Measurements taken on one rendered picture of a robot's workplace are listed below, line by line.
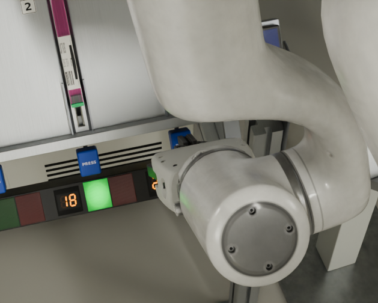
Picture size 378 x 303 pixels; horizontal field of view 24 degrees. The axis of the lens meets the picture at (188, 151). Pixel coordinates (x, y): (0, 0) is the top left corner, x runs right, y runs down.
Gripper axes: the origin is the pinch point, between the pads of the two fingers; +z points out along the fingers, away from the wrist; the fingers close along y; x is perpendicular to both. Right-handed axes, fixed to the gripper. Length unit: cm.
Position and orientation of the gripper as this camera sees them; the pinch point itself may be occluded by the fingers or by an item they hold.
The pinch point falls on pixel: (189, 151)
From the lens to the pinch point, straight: 97.9
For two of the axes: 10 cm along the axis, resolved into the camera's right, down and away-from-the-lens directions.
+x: -1.6, -9.6, -2.4
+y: 9.7, -2.0, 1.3
